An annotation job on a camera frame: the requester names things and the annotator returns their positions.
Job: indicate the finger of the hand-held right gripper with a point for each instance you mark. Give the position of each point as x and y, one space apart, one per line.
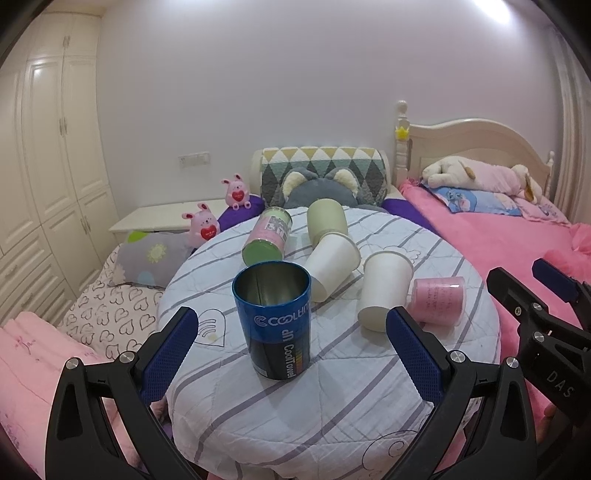
556 279
531 307

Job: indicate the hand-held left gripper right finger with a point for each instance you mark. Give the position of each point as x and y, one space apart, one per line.
415 355

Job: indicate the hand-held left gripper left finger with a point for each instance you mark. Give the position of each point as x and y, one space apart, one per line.
171 350

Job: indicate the white paper cup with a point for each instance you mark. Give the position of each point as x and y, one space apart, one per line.
383 290
330 267

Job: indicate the pink plastic cup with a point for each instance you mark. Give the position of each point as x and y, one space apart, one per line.
438 300

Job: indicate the pale green cup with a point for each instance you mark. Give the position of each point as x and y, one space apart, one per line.
325 219

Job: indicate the pink bedspread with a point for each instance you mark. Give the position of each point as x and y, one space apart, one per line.
498 244

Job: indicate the pink cartoon pillow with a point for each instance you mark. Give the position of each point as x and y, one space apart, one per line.
545 212

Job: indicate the heart print blanket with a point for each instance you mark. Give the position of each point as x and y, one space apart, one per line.
111 314

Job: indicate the grey flower print pillow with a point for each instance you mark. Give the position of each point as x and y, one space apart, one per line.
147 256

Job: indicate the blue metal tin can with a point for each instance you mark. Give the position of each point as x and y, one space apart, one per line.
272 332

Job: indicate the blue cartoon pillow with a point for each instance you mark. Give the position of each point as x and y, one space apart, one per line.
475 199

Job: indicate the white and pink plush dog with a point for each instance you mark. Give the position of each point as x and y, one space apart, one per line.
489 177

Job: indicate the pink bunny plush toy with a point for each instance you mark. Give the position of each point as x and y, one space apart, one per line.
203 226
236 191

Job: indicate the white nightstand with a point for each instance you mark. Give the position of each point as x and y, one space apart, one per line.
157 217

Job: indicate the pink embroidered blanket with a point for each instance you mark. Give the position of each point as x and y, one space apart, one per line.
32 346

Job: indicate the white curtain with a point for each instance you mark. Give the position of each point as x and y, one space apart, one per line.
575 129

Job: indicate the pink and green labelled can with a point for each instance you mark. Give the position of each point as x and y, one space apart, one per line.
270 230

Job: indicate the white wooden bed headboard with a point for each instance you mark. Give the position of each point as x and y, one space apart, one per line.
475 138

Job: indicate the grey cat ear cushion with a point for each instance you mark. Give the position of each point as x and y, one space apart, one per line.
318 189

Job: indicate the yellow crown sticker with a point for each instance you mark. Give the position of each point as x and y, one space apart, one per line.
403 134

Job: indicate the diamond pattern quilted cushion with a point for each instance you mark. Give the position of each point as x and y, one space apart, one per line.
323 161

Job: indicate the white wardrobe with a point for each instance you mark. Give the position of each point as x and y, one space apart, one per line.
51 161

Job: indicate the wall switch panel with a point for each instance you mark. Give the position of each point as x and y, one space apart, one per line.
194 159

